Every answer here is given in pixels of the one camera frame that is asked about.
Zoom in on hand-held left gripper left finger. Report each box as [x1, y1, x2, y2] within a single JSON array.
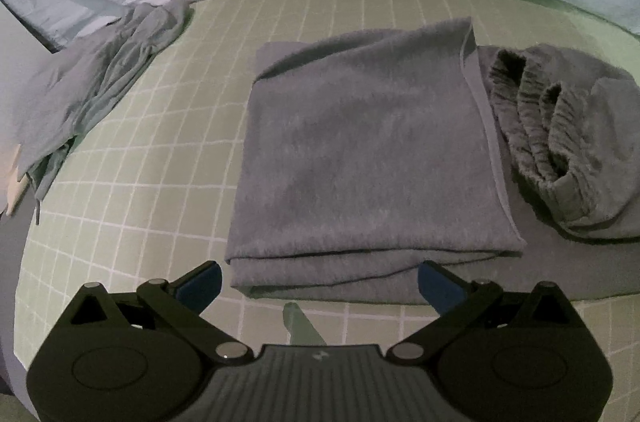
[[70, 261, 254, 364]]

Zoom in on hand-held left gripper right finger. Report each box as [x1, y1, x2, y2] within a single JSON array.
[[386, 261, 585, 364]]

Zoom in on grey pants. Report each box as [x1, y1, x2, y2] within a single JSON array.
[[224, 16, 640, 306]]

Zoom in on green checked bed sheet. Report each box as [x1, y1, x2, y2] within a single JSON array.
[[10, 0, 640, 422]]

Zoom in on pale peach cloth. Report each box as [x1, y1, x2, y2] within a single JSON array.
[[0, 142, 27, 219]]

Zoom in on light grey crumpled garment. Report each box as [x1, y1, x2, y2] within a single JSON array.
[[14, 0, 194, 225]]

